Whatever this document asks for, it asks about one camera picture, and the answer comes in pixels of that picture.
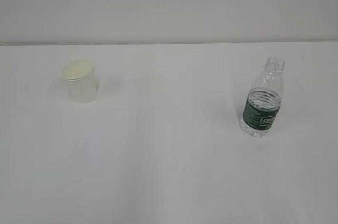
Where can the clear water bottle green label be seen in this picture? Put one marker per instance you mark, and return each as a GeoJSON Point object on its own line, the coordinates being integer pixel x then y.
{"type": "Point", "coordinates": [264, 99]}

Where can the white paper cup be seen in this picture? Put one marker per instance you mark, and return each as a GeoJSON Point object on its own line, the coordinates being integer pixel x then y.
{"type": "Point", "coordinates": [81, 81]}

